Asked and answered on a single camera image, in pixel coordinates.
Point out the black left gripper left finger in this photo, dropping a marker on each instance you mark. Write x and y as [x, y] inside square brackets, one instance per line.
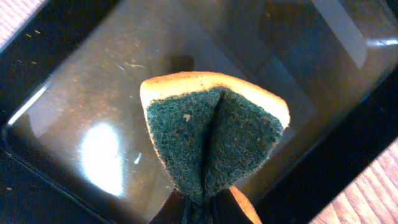
[172, 211]

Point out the orange green sponge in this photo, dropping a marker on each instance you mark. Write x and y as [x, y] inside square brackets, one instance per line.
[210, 130]

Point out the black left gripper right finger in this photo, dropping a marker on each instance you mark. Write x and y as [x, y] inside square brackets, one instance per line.
[227, 210]

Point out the black rectangular water tray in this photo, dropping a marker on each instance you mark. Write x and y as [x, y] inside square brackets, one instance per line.
[71, 112]

